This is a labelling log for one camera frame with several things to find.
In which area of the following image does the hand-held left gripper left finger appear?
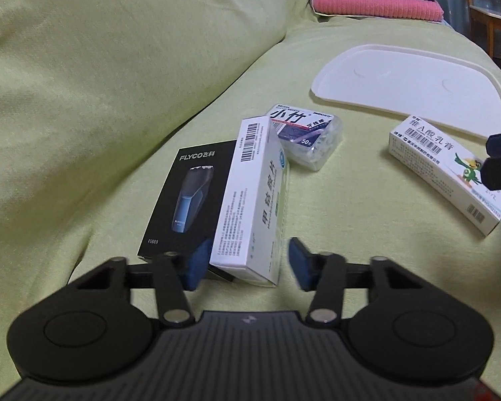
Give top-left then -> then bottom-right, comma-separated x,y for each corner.
64,238 -> 213,327

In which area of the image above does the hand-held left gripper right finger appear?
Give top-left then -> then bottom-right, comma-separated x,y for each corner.
288,237 -> 435,327

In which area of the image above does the black shaver box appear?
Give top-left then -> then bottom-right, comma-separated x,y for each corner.
137,139 -> 239,282

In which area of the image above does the white parrot print medicine box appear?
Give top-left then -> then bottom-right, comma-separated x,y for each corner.
388,115 -> 501,238

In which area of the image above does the white barcode medicine box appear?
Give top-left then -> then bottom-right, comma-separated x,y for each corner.
209,117 -> 291,288

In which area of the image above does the white plastic tray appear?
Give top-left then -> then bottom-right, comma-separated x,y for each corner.
310,44 -> 501,138

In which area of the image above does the clear floss pick box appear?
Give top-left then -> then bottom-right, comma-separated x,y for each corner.
265,102 -> 344,172

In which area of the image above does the pink ribbed towel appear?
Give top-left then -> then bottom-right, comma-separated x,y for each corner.
311,0 -> 444,21

